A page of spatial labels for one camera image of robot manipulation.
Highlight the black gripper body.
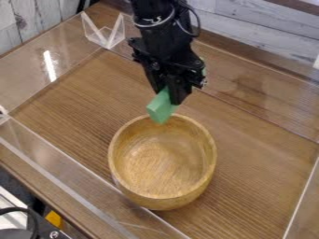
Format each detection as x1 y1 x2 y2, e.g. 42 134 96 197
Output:
128 17 205 81

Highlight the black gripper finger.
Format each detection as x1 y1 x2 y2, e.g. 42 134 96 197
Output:
166 75 192 105
142 63 166 93

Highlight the green rectangular block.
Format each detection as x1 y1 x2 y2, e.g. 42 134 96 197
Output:
145 66 206 125

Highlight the brown wooden bowl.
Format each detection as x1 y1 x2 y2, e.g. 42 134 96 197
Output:
106 114 216 211

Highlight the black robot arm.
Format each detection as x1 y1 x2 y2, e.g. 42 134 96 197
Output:
128 0 205 105

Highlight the yellow and black device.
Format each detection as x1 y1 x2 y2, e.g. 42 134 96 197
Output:
24 210 84 239

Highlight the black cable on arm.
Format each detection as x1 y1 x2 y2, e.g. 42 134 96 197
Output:
173 3 201 38

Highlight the clear acrylic corner bracket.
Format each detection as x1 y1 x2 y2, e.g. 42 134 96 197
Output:
81 12 125 49

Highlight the clear acrylic front wall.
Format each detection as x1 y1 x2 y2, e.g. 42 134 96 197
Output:
0 116 190 239

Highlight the black cable at corner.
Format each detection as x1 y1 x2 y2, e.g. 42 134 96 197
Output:
0 206 41 239

